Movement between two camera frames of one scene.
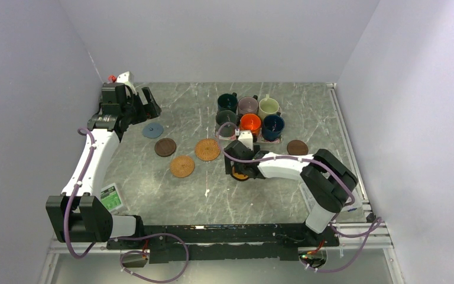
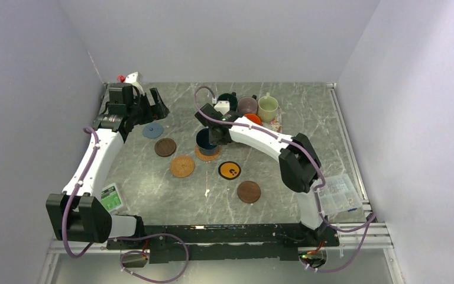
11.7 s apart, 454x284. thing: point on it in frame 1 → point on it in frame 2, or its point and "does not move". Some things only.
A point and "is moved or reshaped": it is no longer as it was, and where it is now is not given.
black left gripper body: (134, 109) does not move
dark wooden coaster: (165, 147) does not move
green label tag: (110, 197) does not move
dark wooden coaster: (297, 147) is moved or reshaped
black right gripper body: (237, 168) → (214, 140)
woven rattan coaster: (207, 149) does not move
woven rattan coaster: (182, 166) does not move
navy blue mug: (272, 126) → (203, 141)
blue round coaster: (152, 130) does not move
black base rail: (179, 243) does not move
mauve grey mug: (247, 105) does not move
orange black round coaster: (239, 176) is moved or reshaped
